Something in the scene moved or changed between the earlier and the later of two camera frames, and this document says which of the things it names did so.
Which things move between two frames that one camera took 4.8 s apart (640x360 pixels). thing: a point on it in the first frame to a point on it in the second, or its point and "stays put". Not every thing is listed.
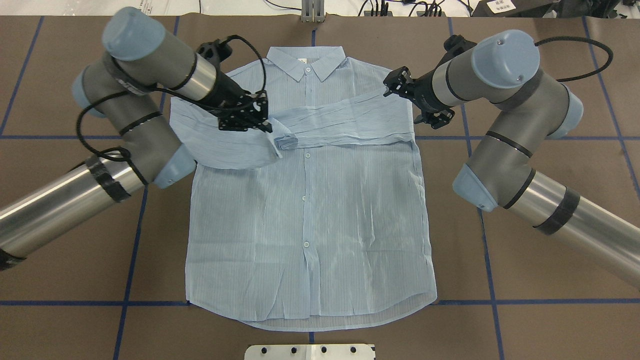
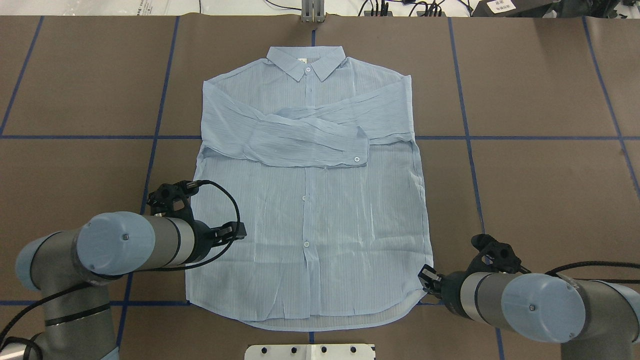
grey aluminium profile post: (312, 11) stays put
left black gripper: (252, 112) to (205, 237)
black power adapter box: (512, 8) stays put
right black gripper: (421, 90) to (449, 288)
